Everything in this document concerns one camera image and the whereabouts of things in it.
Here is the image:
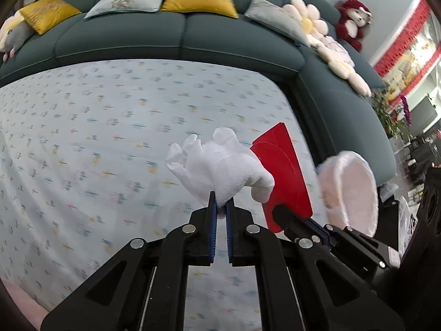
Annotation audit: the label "white tissue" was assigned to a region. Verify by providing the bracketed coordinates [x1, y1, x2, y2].
[165, 128, 275, 207]

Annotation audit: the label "red envelope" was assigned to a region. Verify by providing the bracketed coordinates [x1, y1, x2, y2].
[251, 122, 313, 233]

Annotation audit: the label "floral light blue tablecloth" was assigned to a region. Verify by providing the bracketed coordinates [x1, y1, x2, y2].
[1, 60, 327, 311]

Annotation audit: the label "potted flowers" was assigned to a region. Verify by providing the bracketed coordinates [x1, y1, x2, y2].
[372, 92, 411, 139]

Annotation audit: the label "white flower pillow flat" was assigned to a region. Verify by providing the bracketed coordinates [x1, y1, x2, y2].
[315, 36, 372, 97]

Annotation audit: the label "dark green sectional sofa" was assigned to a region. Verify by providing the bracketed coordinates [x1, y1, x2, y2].
[1, 0, 396, 185]

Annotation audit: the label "light grey cushion right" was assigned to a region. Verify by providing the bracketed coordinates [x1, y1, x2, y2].
[244, 0, 310, 47]

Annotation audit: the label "white flower pillow upright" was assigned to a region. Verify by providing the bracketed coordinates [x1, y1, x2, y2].
[282, 0, 329, 47]

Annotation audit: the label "red white plush bear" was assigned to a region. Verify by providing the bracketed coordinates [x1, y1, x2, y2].
[335, 0, 372, 52]

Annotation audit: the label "yellow cushion left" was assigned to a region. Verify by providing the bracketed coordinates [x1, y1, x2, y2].
[19, 0, 82, 35]

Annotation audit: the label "grey plush toy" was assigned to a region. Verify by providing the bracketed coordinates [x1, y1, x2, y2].
[1, 21, 34, 62]

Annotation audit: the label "red wall hanging decoration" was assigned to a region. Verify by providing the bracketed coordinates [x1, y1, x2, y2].
[375, 0, 440, 101]

